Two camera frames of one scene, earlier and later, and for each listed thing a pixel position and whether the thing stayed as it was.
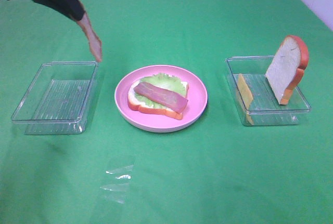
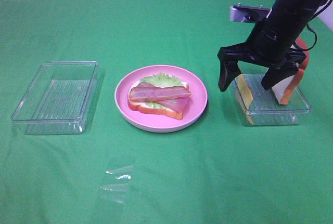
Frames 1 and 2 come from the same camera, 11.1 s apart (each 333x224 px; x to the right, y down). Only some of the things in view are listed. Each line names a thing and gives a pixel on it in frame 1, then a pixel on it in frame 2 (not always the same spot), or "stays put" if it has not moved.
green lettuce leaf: [167, 81] stays put
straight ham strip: [164, 97] stays put
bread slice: [135, 104] stays put
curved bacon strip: [94, 40] → [149, 93]
